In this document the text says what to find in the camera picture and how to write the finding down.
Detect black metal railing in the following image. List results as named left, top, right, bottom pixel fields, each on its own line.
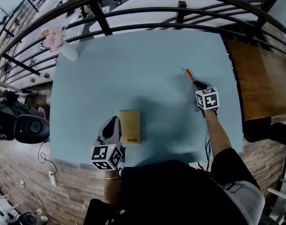
left=0, top=0, right=286, bottom=89

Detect person's right forearm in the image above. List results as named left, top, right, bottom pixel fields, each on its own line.
left=203, top=109, right=233, bottom=155

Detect brown wooden table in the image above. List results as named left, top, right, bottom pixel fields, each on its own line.
left=224, top=39, right=286, bottom=122

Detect person's grey garment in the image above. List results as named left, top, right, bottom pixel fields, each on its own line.
left=223, top=180, right=265, bottom=225

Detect white vase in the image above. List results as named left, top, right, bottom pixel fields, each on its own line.
left=59, top=41, right=79, bottom=62

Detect pink flowers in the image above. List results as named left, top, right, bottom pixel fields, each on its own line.
left=39, top=27, right=65, bottom=54

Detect white power strip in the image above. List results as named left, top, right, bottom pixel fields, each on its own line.
left=48, top=170, right=57, bottom=187

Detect person's left forearm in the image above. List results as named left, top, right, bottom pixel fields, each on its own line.
left=103, top=170, right=122, bottom=205

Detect red pen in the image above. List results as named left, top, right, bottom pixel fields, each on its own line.
left=185, top=68, right=196, bottom=83

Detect person's black top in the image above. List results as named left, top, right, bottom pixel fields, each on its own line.
left=83, top=148, right=261, bottom=225

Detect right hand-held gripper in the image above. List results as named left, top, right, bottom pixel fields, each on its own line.
left=191, top=80, right=220, bottom=118

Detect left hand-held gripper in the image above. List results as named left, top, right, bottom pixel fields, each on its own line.
left=90, top=116, right=125, bottom=171

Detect brown notebook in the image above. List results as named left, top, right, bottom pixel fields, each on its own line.
left=117, top=109, right=142, bottom=146

